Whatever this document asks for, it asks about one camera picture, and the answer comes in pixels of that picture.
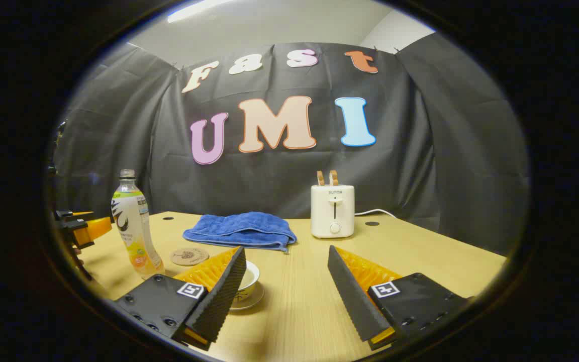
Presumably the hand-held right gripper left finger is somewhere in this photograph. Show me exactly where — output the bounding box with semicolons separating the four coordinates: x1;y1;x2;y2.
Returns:
114;245;247;351

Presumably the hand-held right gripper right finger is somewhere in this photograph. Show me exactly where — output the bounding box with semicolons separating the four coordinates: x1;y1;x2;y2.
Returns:
327;245;471;351

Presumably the white teacup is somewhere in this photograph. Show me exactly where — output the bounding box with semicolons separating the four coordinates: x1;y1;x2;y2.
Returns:
238;260;260;295

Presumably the water bottle with white label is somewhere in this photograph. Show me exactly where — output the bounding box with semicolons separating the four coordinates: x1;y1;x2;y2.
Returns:
111;169;165;280

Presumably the round brown coaster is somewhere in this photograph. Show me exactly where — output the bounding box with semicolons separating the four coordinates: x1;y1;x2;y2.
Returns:
170;248;210;266

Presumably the white saucer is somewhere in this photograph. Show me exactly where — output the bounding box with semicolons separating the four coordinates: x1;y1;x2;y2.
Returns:
229;283;265;311

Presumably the blue towel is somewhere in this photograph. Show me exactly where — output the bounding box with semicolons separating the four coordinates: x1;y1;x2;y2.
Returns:
182;211;298;253

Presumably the white toaster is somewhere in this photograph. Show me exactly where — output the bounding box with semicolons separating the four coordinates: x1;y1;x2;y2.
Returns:
311;184;355;239

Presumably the black backdrop cloth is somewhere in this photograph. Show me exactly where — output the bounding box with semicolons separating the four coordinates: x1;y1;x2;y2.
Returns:
51;33;530;257

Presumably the white toaster cable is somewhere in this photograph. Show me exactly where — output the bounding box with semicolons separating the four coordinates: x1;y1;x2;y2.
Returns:
354;208;397;218

